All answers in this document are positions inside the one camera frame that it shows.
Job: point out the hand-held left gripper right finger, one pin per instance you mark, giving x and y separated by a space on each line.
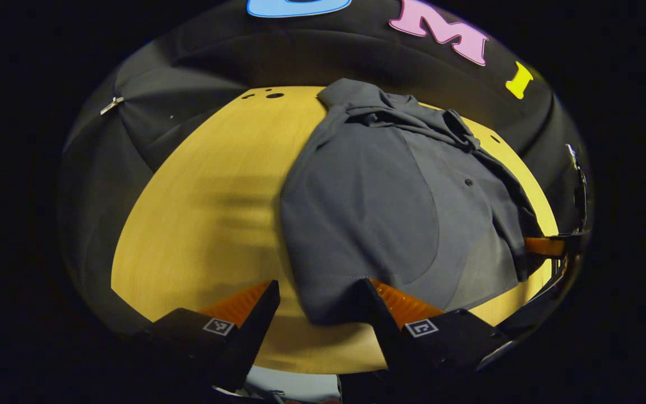
390 336

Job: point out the grey long-sleeved shirt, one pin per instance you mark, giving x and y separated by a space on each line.
368 213

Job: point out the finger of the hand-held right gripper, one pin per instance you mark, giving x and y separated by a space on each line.
544 247
536 308

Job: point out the silver clip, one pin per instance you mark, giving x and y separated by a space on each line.
111 105

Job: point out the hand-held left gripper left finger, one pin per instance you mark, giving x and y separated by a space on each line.
253 325

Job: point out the black backdrop cloth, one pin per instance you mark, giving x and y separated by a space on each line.
188 73

